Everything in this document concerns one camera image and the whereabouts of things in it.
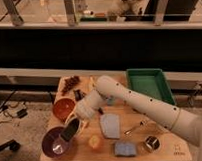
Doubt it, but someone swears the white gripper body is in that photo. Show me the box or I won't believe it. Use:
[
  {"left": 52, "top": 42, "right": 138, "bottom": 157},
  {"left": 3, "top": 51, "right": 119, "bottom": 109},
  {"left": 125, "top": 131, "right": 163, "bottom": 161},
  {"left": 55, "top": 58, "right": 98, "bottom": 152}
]
[{"left": 64, "top": 114, "right": 89, "bottom": 135}]

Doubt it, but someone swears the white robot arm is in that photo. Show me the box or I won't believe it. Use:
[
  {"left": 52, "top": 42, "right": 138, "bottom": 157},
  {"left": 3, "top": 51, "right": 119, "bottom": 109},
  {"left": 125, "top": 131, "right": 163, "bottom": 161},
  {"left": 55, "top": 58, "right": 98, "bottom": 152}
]
[{"left": 66, "top": 76, "right": 202, "bottom": 161}]

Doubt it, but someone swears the orange-brown bowl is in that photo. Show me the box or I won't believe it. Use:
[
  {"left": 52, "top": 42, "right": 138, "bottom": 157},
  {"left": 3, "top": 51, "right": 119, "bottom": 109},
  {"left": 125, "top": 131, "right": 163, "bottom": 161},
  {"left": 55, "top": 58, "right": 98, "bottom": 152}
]
[{"left": 52, "top": 98, "right": 75, "bottom": 122}]

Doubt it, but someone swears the purple bowl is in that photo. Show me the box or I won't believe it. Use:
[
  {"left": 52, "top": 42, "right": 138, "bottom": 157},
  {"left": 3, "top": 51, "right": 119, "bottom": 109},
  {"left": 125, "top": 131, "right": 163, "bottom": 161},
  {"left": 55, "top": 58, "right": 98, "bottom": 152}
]
[{"left": 42, "top": 126, "right": 75, "bottom": 158}]

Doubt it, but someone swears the dark small toy object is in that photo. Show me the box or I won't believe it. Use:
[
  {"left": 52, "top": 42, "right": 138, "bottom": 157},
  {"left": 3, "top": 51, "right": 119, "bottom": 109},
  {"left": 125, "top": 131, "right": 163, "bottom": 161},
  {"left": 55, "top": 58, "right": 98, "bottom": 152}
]
[{"left": 74, "top": 90, "right": 86, "bottom": 101}]

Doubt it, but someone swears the light blue folded cloth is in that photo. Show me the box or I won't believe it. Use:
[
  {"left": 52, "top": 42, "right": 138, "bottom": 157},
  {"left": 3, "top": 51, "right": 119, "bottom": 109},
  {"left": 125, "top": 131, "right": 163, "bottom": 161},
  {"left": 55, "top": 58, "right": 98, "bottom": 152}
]
[{"left": 100, "top": 114, "right": 120, "bottom": 139}]

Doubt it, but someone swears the orange fruit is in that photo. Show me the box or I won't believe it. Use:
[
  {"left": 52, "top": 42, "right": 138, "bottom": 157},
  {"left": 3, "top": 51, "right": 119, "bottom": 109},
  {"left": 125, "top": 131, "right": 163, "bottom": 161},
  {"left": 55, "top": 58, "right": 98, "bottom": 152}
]
[{"left": 89, "top": 135, "right": 103, "bottom": 150}]

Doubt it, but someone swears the blue round lid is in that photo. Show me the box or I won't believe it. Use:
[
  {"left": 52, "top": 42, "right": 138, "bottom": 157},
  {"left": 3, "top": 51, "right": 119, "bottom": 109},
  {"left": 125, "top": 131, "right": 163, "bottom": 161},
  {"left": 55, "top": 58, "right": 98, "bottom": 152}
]
[{"left": 106, "top": 97, "right": 115, "bottom": 106}]

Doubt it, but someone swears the bunch of dark grapes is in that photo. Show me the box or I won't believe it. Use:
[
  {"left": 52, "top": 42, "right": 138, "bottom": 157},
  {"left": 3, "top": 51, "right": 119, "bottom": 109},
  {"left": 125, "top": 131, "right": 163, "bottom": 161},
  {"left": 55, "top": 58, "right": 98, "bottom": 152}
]
[{"left": 62, "top": 76, "right": 81, "bottom": 94}]

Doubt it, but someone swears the blue sponge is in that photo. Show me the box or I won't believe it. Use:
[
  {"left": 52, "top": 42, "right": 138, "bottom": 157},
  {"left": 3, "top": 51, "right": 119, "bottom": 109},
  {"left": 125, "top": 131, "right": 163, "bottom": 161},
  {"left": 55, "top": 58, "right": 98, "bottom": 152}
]
[{"left": 114, "top": 141, "right": 137, "bottom": 157}]

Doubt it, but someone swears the metal spoon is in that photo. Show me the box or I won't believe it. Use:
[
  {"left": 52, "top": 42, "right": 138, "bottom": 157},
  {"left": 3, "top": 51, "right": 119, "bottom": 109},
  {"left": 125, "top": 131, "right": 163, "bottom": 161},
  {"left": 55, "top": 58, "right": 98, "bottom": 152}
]
[{"left": 124, "top": 120, "right": 147, "bottom": 135}]

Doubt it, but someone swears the black power adapter on floor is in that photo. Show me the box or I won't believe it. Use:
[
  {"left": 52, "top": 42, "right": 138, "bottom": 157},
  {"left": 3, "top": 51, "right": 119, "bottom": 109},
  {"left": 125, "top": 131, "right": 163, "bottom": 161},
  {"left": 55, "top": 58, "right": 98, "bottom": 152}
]
[{"left": 17, "top": 109, "right": 28, "bottom": 119}]

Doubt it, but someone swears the small metal cup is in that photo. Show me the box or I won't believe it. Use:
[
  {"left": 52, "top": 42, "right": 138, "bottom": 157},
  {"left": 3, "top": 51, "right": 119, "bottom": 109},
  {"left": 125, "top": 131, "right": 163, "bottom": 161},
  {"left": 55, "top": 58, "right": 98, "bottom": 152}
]
[{"left": 145, "top": 136, "right": 160, "bottom": 152}]

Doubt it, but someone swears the black object on floor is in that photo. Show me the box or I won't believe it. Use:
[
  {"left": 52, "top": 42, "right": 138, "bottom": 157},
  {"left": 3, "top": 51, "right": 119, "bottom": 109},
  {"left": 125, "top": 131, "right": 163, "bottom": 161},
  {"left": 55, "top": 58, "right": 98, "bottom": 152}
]
[{"left": 0, "top": 140, "right": 21, "bottom": 152}]

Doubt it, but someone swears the green plastic tray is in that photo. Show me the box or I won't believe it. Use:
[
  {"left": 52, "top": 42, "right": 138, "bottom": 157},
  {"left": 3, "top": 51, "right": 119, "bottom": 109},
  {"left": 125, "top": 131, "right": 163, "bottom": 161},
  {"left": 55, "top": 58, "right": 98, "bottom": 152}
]
[{"left": 126, "top": 68, "right": 175, "bottom": 105}]

